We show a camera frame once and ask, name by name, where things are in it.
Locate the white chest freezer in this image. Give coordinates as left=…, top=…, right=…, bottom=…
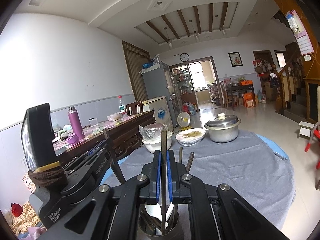
left=143, top=96, right=174, bottom=132

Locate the white bowl with plastic bag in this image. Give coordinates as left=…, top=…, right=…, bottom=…
left=139, top=124, right=172, bottom=153

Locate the grey fleece table cloth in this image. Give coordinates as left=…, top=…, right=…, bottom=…
left=100, top=129, right=296, bottom=230

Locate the framed wall picture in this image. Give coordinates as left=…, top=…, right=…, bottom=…
left=228, top=52, right=243, bottom=67

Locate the round wall clock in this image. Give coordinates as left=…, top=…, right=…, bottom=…
left=180, top=53, right=190, bottom=62

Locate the white floor fan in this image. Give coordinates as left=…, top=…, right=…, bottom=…
left=177, top=112, right=191, bottom=129

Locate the clear plastic cup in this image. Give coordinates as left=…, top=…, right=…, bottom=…
left=89, top=118, right=99, bottom=132

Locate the dark carved wooden sideboard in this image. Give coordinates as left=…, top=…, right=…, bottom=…
left=53, top=111, right=155, bottom=165

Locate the dark grey utensil holder cup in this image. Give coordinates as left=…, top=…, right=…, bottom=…
left=138, top=203, right=184, bottom=240

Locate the clear bottle red cap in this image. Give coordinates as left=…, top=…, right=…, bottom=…
left=118, top=95, right=126, bottom=115

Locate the purple thermos lid cup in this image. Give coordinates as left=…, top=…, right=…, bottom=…
left=67, top=133, right=80, bottom=146

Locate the grey refrigerator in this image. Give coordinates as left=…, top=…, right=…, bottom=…
left=139, top=62, right=183, bottom=129

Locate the red child chair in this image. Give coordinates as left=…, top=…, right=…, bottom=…
left=304, top=122, right=320, bottom=169

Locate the pink wall calendar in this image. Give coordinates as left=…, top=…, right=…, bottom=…
left=286, top=10, right=314, bottom=56

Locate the small white step stool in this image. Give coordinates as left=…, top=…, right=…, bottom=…
left=298, top=121, right=314, bottom=138

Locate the dark wooden chopstick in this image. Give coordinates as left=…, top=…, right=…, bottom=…
left=103, top=128, right=126, bottom=185
left=161, top=129, right=167, bottom=235
left=178, top=146, right=183, bottom=164
left=186, top=152, right=195, bottom=173

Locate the white ceramic soup spoon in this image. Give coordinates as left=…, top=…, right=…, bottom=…
left=145, top=203, right=162, bottom=235

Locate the dark dining table far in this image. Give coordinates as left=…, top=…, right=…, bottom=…
left=226, top=80, right=256, bottom=109

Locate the patterned plate with food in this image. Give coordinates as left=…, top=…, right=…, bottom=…
left=176, top=128, right=206, bottom=147

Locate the white plastic spoon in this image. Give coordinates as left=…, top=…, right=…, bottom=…
left=165, top=203, right=174, bottom=220

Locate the purple thermos bottle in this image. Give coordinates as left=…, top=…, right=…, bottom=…
left=68, top=106, right=85, bottom=140

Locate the aluminium pot with lid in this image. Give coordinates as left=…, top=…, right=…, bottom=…
left=204, top=113, right=241, bottom=143

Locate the phone mounted on gripper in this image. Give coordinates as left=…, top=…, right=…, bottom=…
left=21, top=103, right=57, bottom=171

